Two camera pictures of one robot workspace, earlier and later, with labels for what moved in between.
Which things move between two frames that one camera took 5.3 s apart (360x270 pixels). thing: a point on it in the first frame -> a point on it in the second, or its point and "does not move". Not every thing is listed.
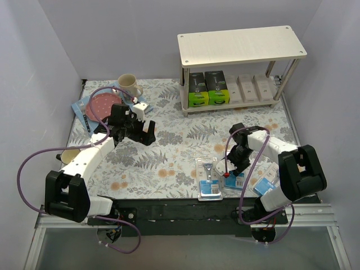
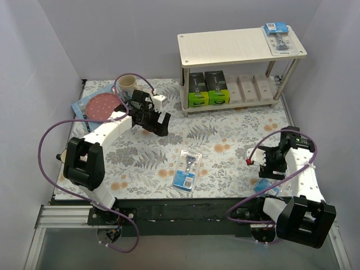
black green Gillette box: x=217 y=91 does not move
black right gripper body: x=240 y=163 -> x=270 y=162
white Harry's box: x=248 y=89 does not move
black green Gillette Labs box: x=198 y=90 does not move
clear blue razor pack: x=232 y=181 -> x=280 y=39
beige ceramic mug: x=127 y=82 does not move
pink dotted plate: x=102 y=106 does not move
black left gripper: x=141 y=134 -> x=157 y=124
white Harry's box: x=265 y=88 does not move
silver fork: x=85 y=116 does not move
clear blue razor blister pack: x=208 y=180 -> x=187 y=171
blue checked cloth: x=91 y=126 does not move
